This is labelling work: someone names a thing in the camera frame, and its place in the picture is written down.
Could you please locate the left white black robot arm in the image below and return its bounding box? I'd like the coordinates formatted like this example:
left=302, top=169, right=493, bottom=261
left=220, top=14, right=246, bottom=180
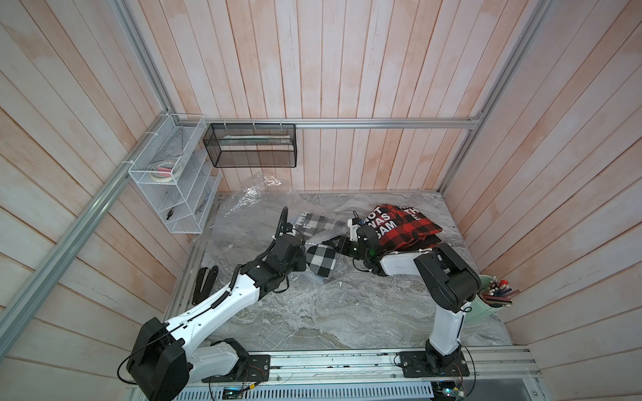
left=122, top=233, right=306, bottom=400

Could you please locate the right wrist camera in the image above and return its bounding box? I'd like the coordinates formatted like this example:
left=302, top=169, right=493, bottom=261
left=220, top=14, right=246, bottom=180
left=347, top=217, right=362, bottom=242

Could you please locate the red black plaid shirt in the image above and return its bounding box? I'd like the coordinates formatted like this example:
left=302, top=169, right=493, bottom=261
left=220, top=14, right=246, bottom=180
left=398, top=235, right=441, bottom=252

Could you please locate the white wire mesh shelf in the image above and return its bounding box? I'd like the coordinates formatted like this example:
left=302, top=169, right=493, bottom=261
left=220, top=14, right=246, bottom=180
left=129, top=114, right=222, bottom=235

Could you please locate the aluminium front rail frame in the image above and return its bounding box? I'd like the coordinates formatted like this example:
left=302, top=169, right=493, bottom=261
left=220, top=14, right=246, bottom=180
left=127, top=347, right=543, bottom=390

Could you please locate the black white plaid shirt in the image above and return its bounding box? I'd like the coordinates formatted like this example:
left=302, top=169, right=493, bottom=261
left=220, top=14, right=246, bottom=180
left=294, top=212, right=348, bottom=279

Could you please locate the black wire mesh basket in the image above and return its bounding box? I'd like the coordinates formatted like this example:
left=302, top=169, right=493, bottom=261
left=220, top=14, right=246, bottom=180
left=202, top=123, right=298, bottom=169

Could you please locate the tape roll on shelf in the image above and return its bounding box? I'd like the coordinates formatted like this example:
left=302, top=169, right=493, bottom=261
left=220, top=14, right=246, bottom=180
left=150, top=160, right=182, bottom=183

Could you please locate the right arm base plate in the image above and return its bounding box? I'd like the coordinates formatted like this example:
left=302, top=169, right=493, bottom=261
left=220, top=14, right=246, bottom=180
left=399, top=349, right=470, bottom=379

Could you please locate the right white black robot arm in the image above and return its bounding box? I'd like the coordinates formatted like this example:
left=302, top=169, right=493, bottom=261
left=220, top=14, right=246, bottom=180
left=338, top=225, right=481, bottom=378

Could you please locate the clear plastic vacuum bag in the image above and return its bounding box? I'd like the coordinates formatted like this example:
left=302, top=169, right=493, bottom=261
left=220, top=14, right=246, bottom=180
left=203, top=173, right=354, bottom=282

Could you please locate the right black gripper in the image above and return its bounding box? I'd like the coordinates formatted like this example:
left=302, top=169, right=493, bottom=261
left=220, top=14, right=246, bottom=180
left=328, top=235, right=369, bottom=263

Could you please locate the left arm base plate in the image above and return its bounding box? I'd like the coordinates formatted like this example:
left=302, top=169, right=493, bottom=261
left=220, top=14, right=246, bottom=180
left=202, top=354, right=271, bottom=384

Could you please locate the green cup with pencils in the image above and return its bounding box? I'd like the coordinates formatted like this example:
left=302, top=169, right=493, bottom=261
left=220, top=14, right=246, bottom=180
left=464, top=275, right=521, bottom=323

